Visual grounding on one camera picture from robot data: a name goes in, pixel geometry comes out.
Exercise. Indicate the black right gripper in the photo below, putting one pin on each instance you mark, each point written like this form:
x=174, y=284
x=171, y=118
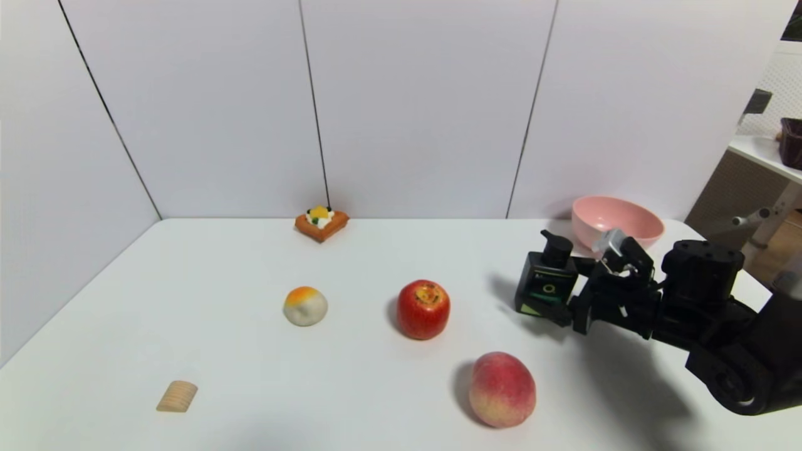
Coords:
x=581, y=311

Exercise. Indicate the black pump bottle green label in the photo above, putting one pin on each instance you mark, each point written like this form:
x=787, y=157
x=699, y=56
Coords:
x=544, y=279

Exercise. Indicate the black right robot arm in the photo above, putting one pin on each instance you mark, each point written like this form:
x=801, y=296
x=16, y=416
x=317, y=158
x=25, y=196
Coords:
x=720, y=313

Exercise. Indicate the pink plastic bowl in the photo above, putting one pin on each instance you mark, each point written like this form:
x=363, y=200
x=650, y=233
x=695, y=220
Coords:
x=617, y=216

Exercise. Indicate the pink yellow peach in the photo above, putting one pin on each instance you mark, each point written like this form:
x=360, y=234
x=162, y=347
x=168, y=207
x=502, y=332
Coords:
x=502, y=391

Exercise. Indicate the red apple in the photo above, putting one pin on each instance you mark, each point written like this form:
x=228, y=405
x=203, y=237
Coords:
x=423, y=313

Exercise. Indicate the white table leg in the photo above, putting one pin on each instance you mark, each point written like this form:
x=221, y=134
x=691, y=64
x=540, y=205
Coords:
x=777, y=213

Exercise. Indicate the white side table top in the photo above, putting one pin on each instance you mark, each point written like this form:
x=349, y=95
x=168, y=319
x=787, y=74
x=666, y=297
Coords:
x=755, y=149

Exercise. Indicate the toy waffle with fruit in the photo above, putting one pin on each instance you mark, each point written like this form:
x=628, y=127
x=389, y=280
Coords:
x=322, y=225

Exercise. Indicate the dark container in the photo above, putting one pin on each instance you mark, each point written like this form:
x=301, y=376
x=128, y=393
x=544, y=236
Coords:
x=792, y=144

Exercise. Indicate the small black box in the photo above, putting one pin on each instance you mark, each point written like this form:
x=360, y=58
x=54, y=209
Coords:
x=757, y=101

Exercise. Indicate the white bun orange top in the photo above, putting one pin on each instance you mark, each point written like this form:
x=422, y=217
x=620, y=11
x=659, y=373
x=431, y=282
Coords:
x=305, y=308

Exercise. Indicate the white pegboard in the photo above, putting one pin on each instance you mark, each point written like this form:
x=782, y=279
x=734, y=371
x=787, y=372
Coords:
x=780, y=81

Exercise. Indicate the beige ridged biscuit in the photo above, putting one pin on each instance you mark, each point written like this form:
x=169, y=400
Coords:
x=177, y=397

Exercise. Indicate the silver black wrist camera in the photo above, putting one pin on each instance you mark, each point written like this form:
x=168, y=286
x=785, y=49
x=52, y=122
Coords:
x=620, y=247

